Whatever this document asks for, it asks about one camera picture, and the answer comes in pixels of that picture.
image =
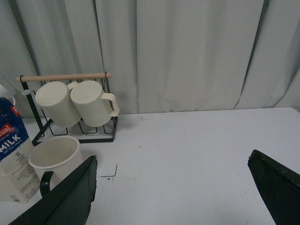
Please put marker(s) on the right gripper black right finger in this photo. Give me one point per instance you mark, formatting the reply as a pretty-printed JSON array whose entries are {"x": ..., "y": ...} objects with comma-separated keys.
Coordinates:
[{"x": 278, "y": 186}]

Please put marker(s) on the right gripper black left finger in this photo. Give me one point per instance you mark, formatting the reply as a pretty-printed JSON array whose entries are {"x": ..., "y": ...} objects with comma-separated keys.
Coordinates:
[{"x": 69, "y": 202}]

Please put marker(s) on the cream cup with black handle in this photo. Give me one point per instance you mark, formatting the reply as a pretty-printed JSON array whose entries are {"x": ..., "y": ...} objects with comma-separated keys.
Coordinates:
[{"x": 54, "y": 160}]

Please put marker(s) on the blue white milk carton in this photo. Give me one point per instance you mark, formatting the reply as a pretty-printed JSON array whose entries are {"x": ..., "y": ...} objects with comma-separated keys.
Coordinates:
[{"x": 18, "y": 180}]

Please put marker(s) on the white ceramic cup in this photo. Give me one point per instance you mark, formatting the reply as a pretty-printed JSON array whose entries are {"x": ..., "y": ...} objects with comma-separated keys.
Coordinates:
[{"x": 8, "y": 92}]

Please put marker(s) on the cream ribbed mug right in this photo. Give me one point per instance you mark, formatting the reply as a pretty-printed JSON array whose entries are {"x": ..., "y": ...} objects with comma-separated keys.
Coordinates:
[{"x": 94, "y": 105}]

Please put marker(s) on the cream ribbed mug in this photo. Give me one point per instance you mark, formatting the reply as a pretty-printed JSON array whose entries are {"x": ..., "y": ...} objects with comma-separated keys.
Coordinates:
[
  {"x": 94, "y": 105},
  {"x": 54, "y": 99}
]

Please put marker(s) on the cream ribbed mug left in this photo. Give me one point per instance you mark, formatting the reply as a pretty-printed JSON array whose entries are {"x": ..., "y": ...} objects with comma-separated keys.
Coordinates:
[{"x": 54, "y": 99}]

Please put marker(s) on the grey curtain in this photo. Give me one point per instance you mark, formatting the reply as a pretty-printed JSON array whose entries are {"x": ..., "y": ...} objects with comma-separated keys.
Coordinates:
[{"x": 164, "y": 55}]

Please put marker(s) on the black wire mug rack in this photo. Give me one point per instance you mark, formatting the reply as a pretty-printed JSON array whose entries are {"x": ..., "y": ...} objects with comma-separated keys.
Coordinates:
[{"x": 102, "y": 134}]

